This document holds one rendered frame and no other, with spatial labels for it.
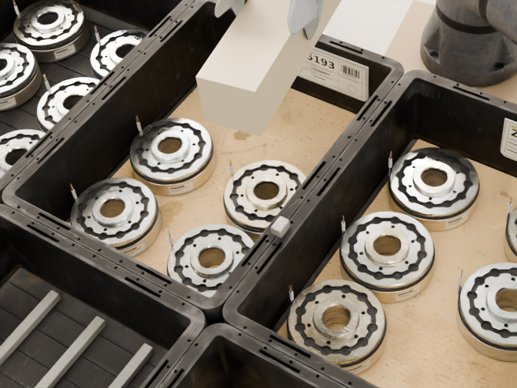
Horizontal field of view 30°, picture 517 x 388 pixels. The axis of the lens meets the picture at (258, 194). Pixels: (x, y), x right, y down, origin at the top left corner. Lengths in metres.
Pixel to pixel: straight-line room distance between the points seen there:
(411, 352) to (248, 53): 0.35
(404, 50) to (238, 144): 0.37
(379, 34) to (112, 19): 0.42
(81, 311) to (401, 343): 0.35
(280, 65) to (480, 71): 0.53
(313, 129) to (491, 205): 0.24
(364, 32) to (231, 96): 0.67
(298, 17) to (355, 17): 0.66
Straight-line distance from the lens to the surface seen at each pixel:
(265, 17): 0.96
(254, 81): 0.89
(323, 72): 1.22
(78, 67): 1.37
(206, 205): 1.16
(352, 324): 1.00
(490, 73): 1.41
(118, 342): 1.07
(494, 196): 1.16
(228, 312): 0.95
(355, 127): 1.09
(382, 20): 1.57
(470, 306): 1.03
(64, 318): 1.10
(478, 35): 1.38
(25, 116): 1.33
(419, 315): 1.05
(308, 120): 1.23
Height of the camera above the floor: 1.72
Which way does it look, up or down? 50 degrees down
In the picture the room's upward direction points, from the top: 9 degrees counter-clockwise
